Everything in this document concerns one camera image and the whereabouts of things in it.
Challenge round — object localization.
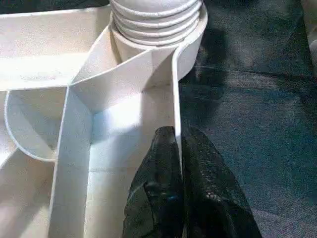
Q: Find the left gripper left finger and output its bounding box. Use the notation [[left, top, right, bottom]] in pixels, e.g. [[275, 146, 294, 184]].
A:
[[123, 125, 185, 238]]

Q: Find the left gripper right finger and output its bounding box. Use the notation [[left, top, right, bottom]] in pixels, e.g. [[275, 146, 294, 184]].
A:
[[181, 126, 264, 238]]

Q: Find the white plastic table top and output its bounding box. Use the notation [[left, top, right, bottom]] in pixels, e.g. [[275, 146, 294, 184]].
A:
[[0, 4, 209, 238]]

